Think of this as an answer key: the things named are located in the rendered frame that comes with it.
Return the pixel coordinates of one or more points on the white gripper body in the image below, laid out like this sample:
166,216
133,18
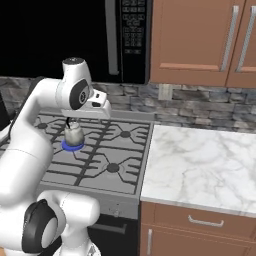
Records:
96,111

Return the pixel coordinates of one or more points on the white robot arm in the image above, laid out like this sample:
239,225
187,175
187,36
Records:
30,156

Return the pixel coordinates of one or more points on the grey gas hob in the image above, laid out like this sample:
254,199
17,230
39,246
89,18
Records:
116,156

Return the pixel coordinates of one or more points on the black microwave oven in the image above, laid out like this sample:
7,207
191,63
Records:
50,33

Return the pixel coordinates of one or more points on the wide brown cupboard door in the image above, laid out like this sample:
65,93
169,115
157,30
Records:
190,36

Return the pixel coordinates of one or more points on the brown drawer front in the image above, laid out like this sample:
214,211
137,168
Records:
173,216

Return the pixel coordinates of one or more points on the black oven door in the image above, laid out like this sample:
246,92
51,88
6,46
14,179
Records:
115,241

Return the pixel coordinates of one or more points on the narrow brown cupboard door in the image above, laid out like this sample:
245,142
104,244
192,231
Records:
246,76

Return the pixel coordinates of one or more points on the brown base cupboard door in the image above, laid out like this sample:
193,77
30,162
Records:
186,245

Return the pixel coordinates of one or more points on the white wall socket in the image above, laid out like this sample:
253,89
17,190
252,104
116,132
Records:
165,92

